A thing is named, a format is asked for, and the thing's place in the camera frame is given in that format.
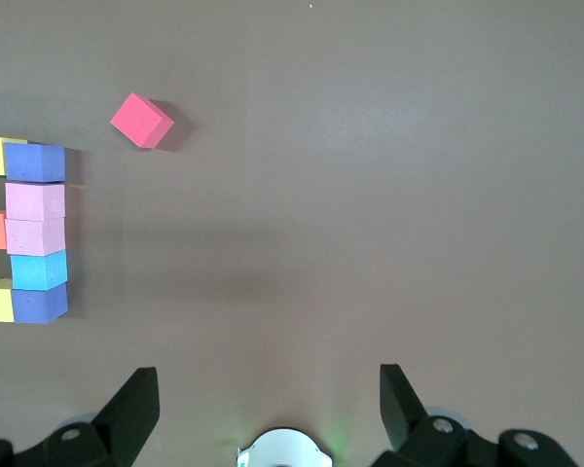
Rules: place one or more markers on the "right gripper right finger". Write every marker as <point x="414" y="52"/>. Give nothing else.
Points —
<point x="411" y="418"/>

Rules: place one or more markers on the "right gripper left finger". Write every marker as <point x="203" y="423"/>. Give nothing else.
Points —
<point x="126" y="418"/>

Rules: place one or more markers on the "purple foam cube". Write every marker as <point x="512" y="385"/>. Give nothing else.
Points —
<point x="35" y="162"/>
<point x="39" y="303"/>

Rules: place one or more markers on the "light blue foam cube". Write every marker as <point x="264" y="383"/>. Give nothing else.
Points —
<point x="39" y="269"/>

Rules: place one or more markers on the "pink foam cube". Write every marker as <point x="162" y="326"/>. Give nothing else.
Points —
<point x="35" y="201"/>
<point x="34" y="236"/>

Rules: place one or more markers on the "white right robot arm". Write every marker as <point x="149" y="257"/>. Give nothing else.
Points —
<point x="282" y="450"/>

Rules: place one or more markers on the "red foam cube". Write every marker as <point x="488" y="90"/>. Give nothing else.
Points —
<point x="140" y="120"/>

